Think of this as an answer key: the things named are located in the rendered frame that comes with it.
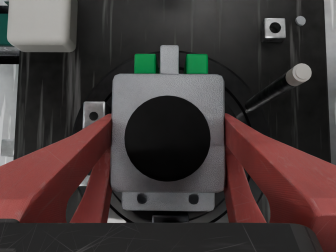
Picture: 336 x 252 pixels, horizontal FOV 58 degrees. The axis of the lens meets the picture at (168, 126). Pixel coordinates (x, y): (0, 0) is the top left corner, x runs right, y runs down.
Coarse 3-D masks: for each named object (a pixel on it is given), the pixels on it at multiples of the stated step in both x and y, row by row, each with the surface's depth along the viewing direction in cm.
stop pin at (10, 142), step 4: (4, 140) 23; (8, 140) 23; (12, 140) 23; (4, 144) 23; (8, 144) 23; (12, 144) 23; (4, 148) 23; (8, 148) 23; (12, 148) 23; (4, 152) 23; (8, 152) 23; (12, 152) 23; (4, 156) 23; (8, 156) 23; (12, 156) 23
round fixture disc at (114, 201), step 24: (120, 72) 21; (216, 72) 21; (96, 96) 21; (240, 96) 21; (240, 120) 21; (264, 120) 21; (120, 192) 21; (120, 216) 20; (144, 216) 20; (192, 216) 20; (216, 216) 20
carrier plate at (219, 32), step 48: (96, 0) 24; (144, 0) 24; (192, 0) 24; (240, 0) 24; (288, 0) 24; (96, 48) 24; (144, 48) 24; (192, 48) 24; (240, 48) 24; (288, 48) 23; (48, 96) 23; (288, 96) 23; (48, 144) 23; (288, 144) 23
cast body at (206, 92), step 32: (160, 64) 16; (128, 96) 12; (160, 96) 11; (192, 96) 12; (128, 128) 11; (160, 128) 10; (192, 128) 10; (224, 128) 12; (128, 160) 11; (160, 160) 10; (192, 160) 10; (224, 160) 11; (128, 192) 14; (160, 192) 14; (192, 192) 11
